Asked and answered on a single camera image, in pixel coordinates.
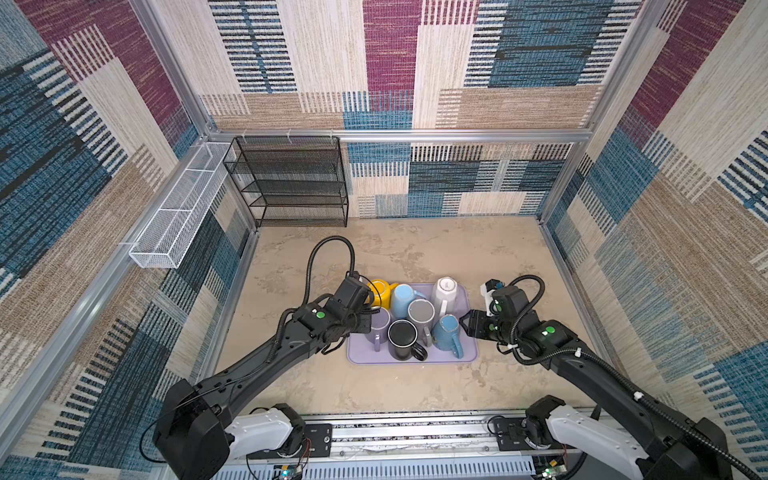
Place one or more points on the white ceramic mug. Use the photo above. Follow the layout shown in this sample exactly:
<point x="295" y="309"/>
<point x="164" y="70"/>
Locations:
<point x="444" y="296"/>

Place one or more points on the grey ceramic mug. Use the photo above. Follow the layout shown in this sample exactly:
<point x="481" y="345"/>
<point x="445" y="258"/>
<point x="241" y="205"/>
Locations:
<point x="421" y="313"/>

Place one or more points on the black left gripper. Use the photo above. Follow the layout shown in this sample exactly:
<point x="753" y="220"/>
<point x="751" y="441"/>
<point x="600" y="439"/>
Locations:
<point x="364" y="325"/>

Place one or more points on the black ceramic mug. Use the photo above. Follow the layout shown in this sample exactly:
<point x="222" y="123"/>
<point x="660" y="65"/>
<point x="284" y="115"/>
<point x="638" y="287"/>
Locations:
<point x="403" y="341"/>

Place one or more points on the light blue plain mug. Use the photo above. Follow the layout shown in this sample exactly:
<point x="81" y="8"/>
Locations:
<point x="402" y="295"/>

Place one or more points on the lavender plastic tray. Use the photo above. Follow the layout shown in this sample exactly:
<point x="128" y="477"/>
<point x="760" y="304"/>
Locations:
<point x="361" y="351"/>

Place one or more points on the black wire shelf rack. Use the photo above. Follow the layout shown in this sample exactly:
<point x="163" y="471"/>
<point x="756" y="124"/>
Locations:
<point x="290" y="181"/>

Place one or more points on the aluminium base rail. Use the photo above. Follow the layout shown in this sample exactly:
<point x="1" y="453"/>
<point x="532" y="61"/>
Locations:
<point x="277" y="443"/>

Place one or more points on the blue floral dotted mug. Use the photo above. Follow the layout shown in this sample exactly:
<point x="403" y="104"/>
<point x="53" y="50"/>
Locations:
<point x="446" y="336"/>

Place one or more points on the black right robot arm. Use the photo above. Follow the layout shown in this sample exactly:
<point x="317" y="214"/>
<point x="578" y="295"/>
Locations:
<point x="654" y="440"/>

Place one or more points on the lavender ceramic mug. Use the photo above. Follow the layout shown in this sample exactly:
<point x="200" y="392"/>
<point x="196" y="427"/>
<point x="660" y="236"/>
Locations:
<point x="378" y="335"/>

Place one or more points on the yellow round mug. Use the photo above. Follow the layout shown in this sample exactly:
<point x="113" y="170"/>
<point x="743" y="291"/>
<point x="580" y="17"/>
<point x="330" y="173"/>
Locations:
<point x="383" y="292"/>

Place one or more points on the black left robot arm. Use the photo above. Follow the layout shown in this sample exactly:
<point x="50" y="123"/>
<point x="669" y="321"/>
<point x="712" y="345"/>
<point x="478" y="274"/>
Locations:
<point x="252" y="372"/>

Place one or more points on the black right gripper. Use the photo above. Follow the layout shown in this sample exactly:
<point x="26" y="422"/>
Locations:
<point x="475" y="324"/>

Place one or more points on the white wire mesh basket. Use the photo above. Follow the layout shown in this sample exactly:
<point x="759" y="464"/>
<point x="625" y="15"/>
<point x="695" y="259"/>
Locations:
<point x="166" y="239"/>

